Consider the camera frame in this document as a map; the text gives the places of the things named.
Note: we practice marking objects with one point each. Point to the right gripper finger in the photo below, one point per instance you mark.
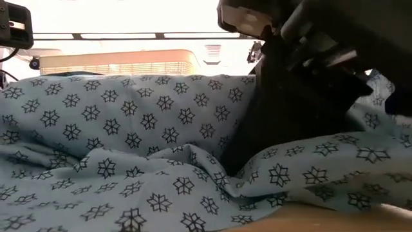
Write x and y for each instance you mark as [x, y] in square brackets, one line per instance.
[289, 109]

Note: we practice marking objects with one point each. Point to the teal star-patterned cloth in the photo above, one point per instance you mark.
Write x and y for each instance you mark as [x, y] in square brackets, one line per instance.
[128, 129]

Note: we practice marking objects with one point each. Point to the small black round device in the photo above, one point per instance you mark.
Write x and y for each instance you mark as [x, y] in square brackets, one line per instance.
[34, 63]

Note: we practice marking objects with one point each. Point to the dark background tripod device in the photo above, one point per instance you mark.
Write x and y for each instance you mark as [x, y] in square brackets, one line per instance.
[254, 51]

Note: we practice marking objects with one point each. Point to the white slatted vent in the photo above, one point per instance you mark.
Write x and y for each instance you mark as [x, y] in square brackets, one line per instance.
[212, 51]

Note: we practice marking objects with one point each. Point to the white plastic basket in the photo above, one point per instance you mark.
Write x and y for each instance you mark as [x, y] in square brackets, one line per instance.
[122, 58]

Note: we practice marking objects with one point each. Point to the black horizontal background rail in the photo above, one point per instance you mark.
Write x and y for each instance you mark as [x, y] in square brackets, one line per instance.
[77, 36]

